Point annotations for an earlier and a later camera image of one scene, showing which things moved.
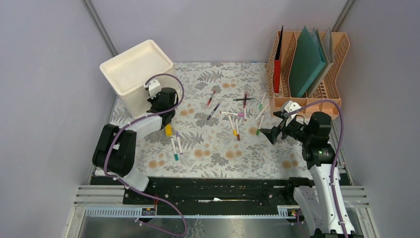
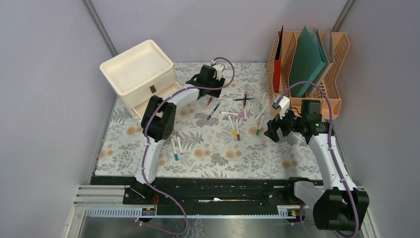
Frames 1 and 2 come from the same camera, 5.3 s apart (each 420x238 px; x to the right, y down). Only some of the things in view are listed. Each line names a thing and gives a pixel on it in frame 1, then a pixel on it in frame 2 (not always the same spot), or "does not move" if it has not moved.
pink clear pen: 244,101 does not move
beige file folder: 327,47 does not move
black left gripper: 152,101 to 218,83
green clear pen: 242,99 does not move
